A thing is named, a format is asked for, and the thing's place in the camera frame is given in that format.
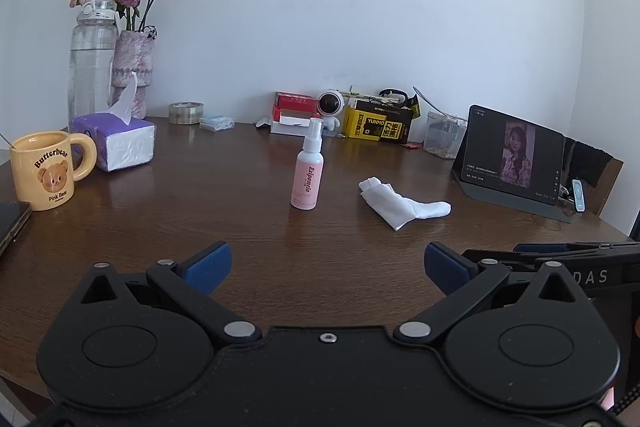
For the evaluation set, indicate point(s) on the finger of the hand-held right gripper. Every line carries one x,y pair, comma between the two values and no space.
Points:
500,256
537,248

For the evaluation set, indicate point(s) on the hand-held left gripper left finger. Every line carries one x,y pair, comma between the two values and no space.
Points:
207,264

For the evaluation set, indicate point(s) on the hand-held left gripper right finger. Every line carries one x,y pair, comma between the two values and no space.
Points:
446,268

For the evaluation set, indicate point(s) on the white cloth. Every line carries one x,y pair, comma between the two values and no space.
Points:
400,206

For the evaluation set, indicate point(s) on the pink spray bottle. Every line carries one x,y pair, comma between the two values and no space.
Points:
307,177

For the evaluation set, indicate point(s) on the clear plastic container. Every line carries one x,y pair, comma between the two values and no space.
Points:
442,137

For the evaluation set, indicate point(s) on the small blue white remote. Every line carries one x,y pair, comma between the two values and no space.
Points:
578,194

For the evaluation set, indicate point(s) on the tablet with grey stand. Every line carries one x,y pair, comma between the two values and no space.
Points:
515,157

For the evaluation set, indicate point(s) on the small clear plastic packet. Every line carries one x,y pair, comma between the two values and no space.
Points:
217,123

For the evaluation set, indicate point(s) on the purple and white tissue pack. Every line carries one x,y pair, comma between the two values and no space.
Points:
120,144

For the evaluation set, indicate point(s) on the clear tape roll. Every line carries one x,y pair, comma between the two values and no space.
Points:
186,113

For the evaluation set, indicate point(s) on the yellow and black box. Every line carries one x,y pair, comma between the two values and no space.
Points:
377,127

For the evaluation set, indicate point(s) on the red and white box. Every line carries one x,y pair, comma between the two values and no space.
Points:
292,104

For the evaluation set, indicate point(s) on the black wristband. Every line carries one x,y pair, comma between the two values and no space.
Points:
393,94

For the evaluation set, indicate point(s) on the yellow bear mug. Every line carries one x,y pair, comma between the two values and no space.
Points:
45,174

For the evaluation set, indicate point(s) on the flat white box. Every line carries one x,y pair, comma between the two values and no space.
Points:
362,92

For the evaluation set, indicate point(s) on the dark smartphone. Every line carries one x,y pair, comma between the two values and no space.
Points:
12,222

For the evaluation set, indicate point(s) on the white astronaut figure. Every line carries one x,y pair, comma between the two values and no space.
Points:
331,104

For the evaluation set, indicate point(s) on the pink mottled vase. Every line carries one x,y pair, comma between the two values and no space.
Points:
132,62

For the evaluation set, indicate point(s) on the clear water bottle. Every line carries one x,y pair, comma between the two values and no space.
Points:
92,57

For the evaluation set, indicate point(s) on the metal spoon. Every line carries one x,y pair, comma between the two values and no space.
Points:
5,140

